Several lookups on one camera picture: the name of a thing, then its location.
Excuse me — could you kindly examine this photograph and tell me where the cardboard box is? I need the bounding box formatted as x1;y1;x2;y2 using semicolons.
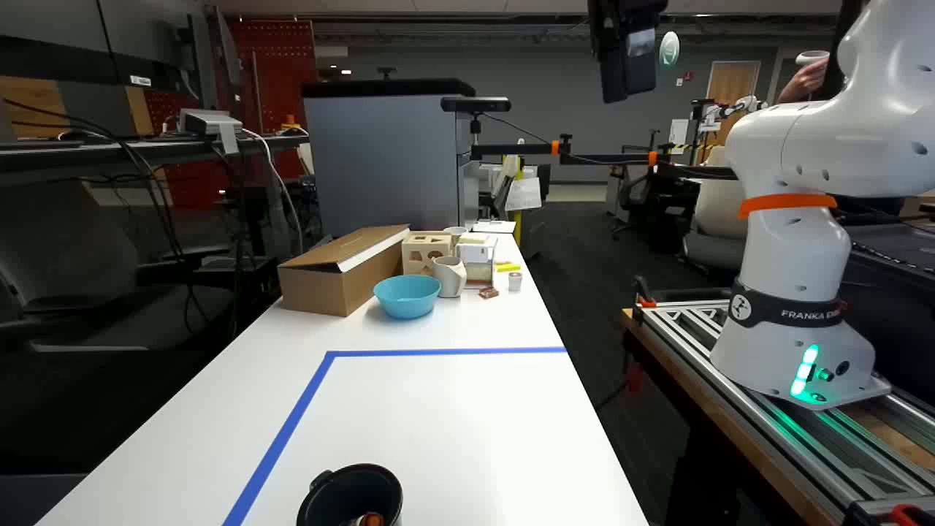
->
278;224;409;316

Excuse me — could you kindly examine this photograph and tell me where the black camera on boom arm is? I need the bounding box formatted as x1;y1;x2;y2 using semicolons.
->
442;97;569;162

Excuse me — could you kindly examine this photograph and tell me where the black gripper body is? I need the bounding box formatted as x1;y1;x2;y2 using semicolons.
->
588;0;669;101

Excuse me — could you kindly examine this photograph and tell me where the grey cabinet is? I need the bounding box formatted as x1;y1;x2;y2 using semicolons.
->
303;79;472;237

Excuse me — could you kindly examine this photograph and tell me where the white small cup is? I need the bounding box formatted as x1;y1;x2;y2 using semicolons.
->
434;263;468;297

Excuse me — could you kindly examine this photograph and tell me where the dark mug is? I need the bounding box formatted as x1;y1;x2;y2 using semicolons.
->
294;463;402;526

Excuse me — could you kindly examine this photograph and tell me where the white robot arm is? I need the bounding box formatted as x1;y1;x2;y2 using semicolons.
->
713;0;935;409

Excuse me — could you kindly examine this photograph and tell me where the wooden shape sorter box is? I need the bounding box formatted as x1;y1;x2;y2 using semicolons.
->
401;231;452;275

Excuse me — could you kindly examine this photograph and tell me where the white small box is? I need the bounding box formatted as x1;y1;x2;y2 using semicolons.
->
456;234;496;282

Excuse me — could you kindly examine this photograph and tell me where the blue bowl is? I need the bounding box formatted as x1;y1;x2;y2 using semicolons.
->
374;275;437;320

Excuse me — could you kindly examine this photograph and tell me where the white power adapter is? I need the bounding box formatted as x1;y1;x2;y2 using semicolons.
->
177;108;243;154

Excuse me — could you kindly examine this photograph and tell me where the small yellow-lidded container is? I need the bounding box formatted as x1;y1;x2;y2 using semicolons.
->
493;260;523;292

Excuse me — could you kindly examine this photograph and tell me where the aluminium rail base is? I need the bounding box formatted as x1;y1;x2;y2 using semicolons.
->
621;297;935;526

